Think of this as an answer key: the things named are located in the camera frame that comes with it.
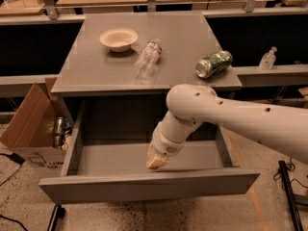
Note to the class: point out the black stand leg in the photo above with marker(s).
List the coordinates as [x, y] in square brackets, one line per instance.
[290, 196]
[57, 213]

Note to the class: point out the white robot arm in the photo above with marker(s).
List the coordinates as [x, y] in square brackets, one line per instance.
[283, 129]

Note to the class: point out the clear plastic bottle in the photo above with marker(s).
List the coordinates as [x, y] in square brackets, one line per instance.
[145, 66]

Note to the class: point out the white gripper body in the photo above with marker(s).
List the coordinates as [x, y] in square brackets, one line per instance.
[166, 145]

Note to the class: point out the grey drawer cabinet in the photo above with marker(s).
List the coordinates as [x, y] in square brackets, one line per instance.
[128, 64]

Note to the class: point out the small clear dispenser bottle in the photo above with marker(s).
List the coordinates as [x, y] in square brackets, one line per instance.
[268, 59]

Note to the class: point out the black power adapter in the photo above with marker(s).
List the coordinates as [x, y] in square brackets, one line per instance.
[17, 159]

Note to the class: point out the black stand leg left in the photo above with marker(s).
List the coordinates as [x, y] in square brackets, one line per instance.
[57, 213]

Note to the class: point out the black stand leg right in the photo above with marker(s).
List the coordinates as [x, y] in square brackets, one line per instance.
[290, 196]

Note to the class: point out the grey top drawer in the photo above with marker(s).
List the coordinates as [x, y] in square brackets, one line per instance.
[106, 160]

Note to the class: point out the white paper bowl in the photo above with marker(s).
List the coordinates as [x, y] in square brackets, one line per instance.
[119, 39]

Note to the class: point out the green soda can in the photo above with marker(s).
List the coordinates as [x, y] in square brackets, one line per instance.
[213, 64]

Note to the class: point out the can inside cardboard box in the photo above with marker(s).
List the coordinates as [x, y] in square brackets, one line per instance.
[58, 131]

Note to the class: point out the cardboard box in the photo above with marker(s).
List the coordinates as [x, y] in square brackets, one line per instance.
[31, 132]

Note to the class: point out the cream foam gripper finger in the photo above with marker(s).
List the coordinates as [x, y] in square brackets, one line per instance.
[156, 156]

